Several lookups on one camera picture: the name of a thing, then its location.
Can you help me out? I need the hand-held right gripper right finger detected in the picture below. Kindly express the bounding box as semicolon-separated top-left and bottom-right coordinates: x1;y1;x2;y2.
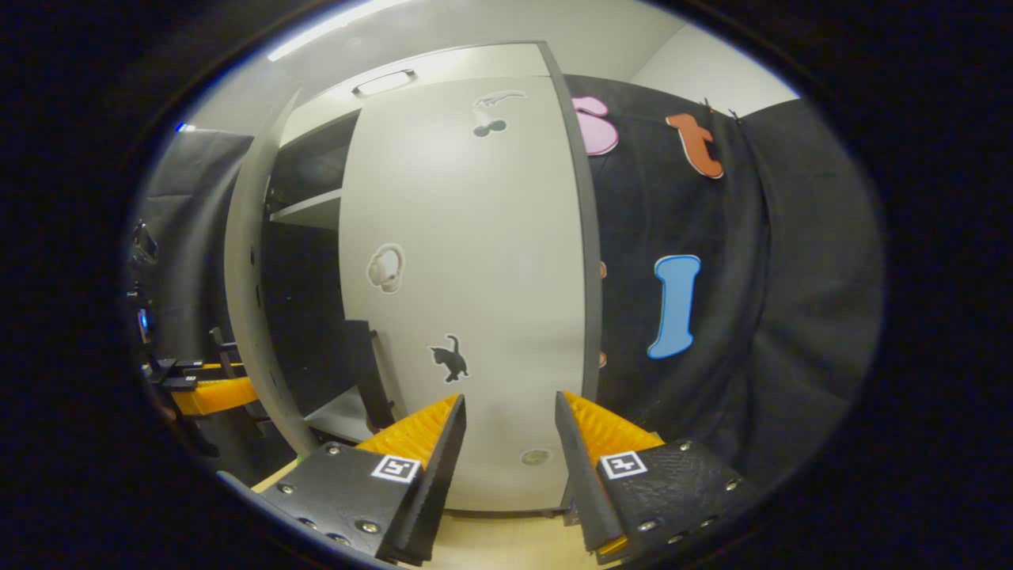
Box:
554;389;745;564

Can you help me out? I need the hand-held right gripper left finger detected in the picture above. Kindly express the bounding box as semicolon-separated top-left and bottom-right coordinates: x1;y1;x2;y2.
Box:
260;393;468;564

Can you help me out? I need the white cabinet door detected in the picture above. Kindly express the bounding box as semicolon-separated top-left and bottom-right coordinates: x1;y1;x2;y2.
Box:
339;75;590;514
224;85;321;460

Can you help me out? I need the white shoe cabinet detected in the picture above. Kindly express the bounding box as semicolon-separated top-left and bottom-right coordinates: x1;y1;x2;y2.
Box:
269;41;604;519

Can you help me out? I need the white cabinet shelf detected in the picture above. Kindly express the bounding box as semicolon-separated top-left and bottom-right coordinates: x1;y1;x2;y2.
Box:
269;188;345;232

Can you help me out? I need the white cabinet drawer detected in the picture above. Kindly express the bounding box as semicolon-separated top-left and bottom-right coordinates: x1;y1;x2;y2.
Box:
281;44;552;147

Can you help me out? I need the black door handle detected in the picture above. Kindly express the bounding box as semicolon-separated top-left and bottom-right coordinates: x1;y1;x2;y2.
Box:
344;319;396;432

